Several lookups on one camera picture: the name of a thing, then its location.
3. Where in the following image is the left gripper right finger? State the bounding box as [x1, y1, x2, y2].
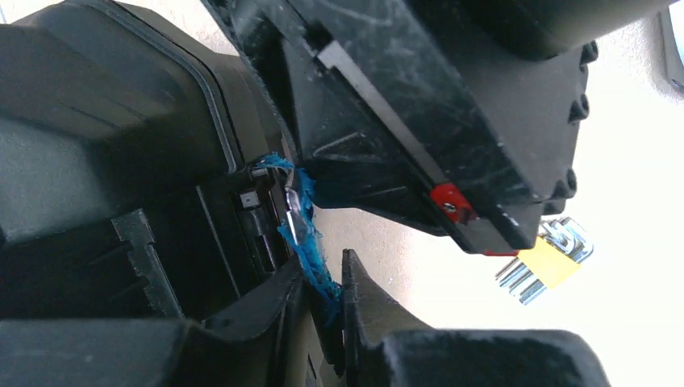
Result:
[342, 249, 609, 386]

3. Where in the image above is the black plastic toolbox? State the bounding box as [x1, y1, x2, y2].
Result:
[0, 0, 346, 387]

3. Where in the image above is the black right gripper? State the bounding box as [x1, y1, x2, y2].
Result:
[206, 1, 667, 256]

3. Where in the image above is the yellow hex key set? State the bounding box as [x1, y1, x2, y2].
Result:
[494, 216, 594, 306]

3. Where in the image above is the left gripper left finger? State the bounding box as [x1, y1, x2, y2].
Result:
[1, 261, 305, 386]

